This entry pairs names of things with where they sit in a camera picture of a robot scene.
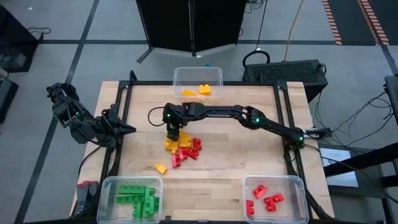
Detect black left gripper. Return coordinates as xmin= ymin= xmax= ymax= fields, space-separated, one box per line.
xmin=98 ymin=107 xmax=137 ymax=142

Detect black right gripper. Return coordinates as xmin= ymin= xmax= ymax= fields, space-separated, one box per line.
xmin=161 ymin=101 xmax=191 ymax=141

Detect clear plastic storage bin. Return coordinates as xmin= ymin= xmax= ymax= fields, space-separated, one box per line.
xmin=96 ymin=175 xmax=164 ymax=224
xmin=242 ymin=174 xmax=310 ymax=224
xmin=172 ymin=66 xmax=224 ymax=105

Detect grey partition base foot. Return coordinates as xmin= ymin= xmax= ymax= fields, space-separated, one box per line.
xmin=136 ymin=46 xmax=154 ymax=65

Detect red and grey tool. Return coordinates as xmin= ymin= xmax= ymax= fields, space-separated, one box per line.
xmin=74 ymin=180 xmax=100 ymax=218

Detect black partition stand pole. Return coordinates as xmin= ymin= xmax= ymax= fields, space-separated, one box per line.
xmin=190 ymin=0 xmax=197 ymax=58

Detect black fabric partition panel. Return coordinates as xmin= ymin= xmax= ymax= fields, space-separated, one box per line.
xmin=136 ymin=0 xmax=193 ymax=53
xmin=193 ymin=0 xmax=248 ymax=53

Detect black equipment box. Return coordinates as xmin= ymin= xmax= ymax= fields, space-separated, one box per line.
xmin=0 ymin=68 xmax=19 ymax=124

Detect black computer case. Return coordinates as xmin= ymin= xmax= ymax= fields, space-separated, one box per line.
xmin=242 ymin=58 xmax=329 ymax=98

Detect black and white power adapter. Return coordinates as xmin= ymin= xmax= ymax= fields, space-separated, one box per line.
xmin=305 ymin=126 xmax=333 ymax=139

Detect black cart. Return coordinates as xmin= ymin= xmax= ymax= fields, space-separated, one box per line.
xmin=0 ymin=5 xmax=40 ymax=73

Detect white paper sheet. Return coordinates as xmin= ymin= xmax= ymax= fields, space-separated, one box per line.
xmin=319 ymin=147 xmax=360 ymax=189

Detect black metal stand beams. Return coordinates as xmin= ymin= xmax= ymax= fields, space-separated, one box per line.
xmin=323 ymin=141 xmax=398 ymax=224

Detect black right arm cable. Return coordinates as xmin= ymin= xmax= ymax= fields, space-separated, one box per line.
xmin=147 ymin=106 xmax=169 ymax=127

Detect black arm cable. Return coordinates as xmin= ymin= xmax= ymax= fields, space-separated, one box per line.
xmin=147 ymin=106 xmax=169 ymax=127
xmin=77 ymin=144 xmax=105 ymax=181

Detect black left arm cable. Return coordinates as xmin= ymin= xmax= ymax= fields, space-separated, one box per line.
xmin=77 ymin=144 xmax=105 ymax=181

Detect black metal table frame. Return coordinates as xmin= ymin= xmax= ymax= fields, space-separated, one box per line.
xmin=102 ymin=70 xmax=313 ymax=224

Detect black looped cable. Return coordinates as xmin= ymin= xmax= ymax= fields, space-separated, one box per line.
xmin=241 ymin=49 xmax=271 ymax=72

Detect black floor cable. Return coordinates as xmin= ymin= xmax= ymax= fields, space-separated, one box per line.
xmin=313 ymin=90 xmax=396 ymax=147
xmin=27 ymin=26 xmax=52 ymax=42

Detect black hanging cable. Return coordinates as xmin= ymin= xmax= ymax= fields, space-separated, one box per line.
xmin=254 ymin=0 xmax=269 ymax=52

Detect yellow hanging cable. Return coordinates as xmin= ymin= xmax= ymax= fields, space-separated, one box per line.
xmin=283 ymin=0 xmax=305 ymax=62

